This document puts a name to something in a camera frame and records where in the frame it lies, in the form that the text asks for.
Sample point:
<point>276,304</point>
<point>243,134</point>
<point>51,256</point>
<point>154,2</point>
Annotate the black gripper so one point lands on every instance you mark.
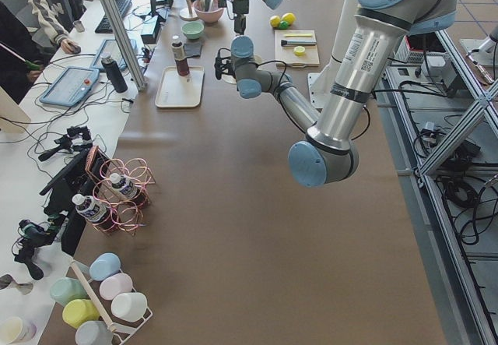
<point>220,68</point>
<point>240,9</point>

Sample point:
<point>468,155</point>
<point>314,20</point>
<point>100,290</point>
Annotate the white round plate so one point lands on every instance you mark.
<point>229,79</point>

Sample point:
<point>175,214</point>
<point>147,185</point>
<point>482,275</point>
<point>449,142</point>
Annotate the brown tea bottle on tray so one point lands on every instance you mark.
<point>180,57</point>

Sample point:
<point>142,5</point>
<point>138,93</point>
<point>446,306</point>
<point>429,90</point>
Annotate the cream rabbit tray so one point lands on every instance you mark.
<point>177,91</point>

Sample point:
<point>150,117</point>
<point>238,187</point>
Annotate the pink ice bowl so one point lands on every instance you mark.
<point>212,15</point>

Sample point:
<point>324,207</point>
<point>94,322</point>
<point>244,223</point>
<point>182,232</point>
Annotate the whole lemon lower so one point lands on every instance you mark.
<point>274,21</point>

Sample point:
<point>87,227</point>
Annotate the whole lemon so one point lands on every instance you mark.
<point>274,21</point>
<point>289,18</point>

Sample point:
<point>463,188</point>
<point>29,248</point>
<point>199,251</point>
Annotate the grey folded cloth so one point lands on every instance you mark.
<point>193,49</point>

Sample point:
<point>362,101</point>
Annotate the steel ice scoop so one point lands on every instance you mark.
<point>206,5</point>

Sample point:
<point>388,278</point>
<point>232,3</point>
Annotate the green lime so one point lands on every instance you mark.
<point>283,25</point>

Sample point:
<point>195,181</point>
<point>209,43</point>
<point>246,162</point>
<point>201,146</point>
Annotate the mint green bowl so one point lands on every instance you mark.
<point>193,30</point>

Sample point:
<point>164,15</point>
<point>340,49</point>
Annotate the steel muddler black tip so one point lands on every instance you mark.
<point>288,43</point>

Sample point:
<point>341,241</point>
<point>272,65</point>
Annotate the whole lemon upper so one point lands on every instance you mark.
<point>289,18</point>

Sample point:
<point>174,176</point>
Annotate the yellow plastic knife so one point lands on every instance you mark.
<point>289,35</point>

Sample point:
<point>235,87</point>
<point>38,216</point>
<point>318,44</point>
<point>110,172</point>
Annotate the wooden round stand base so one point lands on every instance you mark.
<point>187,14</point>

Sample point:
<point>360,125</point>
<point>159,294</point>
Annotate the lemon half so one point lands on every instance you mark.
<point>299,51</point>

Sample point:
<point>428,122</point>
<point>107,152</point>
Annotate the bamboo cutting board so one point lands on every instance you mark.
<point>285,54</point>

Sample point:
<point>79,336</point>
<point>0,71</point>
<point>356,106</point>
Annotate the black thermos bottle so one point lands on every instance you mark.
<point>113,72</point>

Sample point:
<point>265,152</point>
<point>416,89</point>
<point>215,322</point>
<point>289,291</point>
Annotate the blue teach pendant far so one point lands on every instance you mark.
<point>108,46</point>

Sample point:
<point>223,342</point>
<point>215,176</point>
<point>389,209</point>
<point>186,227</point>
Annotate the blue teach pendant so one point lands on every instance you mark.
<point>71,87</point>
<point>108,46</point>

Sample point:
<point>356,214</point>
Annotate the blue teach pendant near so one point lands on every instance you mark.
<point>71,87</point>

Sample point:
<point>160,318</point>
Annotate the tea bottle in rack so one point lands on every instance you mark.
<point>97,212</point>
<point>124,186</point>

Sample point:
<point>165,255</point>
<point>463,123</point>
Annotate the blue cup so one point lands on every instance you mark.
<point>104,266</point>

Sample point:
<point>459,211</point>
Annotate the pink cup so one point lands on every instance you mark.
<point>114,285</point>

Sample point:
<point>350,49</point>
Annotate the white cup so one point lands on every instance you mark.
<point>129,306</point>

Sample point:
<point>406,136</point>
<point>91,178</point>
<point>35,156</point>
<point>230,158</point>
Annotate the mint cup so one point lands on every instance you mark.
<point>66,289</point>

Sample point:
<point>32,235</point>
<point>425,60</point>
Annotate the white cup rack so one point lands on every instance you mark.
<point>122,330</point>

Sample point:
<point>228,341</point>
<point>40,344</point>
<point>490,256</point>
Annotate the yellow cup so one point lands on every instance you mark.
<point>78,311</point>

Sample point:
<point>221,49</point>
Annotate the grey cup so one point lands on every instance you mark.
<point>93,333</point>

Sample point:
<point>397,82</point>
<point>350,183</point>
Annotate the aluminium frame post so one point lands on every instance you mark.
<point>123,42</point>

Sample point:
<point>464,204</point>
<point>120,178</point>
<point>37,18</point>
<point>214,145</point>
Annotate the copper wire bottle rack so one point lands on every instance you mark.
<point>126,214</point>

